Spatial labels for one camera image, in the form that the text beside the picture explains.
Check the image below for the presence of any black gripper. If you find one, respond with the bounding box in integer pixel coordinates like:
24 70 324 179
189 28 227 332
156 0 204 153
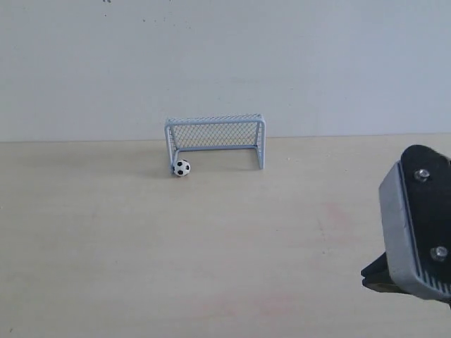
360 144 450 301

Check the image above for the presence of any black and white mini ball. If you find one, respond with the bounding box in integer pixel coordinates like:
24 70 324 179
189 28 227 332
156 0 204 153
172 159 191 177

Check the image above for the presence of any small white soccer goal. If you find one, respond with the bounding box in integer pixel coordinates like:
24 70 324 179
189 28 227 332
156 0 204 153
164 114 266 175

